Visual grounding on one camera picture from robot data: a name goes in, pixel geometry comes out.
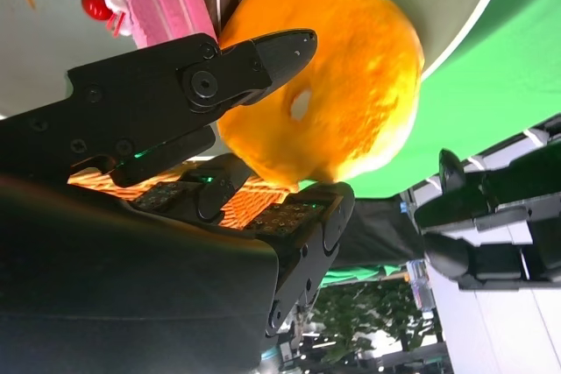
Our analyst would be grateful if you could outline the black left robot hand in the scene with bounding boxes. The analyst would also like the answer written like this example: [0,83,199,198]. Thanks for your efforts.
[414,141,561,292]

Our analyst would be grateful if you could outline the green leafy plant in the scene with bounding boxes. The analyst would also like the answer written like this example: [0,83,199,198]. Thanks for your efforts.
[304,279,446,364]

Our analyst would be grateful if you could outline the clear acrylic display box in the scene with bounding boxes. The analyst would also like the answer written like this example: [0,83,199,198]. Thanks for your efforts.
[405,258,436,310]

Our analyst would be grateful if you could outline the green tablecloth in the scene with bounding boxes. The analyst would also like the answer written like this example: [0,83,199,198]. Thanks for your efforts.
[297,0,561,200]

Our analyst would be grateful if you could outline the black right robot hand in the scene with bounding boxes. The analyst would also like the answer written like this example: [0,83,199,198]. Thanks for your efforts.
[0,27,356,374]

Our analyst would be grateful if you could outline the orange wicker basket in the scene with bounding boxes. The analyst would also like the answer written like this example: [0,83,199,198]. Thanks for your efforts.
[67,166,294,231]

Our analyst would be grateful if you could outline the orange ring-shaped bread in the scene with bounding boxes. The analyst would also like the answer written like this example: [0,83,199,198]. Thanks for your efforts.
[216,0,427,194]

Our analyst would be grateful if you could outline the pale grey ribbed bowl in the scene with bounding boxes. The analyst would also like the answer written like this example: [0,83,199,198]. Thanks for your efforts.
[0,0,515,123]

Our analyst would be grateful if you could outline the black cloth drape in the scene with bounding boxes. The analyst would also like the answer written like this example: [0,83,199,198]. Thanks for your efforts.
[335,196,427,268]

